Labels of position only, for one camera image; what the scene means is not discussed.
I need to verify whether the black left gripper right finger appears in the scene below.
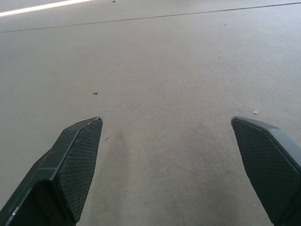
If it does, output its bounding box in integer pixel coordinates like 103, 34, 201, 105
231, 115, 301, 226

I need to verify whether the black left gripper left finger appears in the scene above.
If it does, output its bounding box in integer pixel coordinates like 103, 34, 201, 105
0, 116, 103, 226

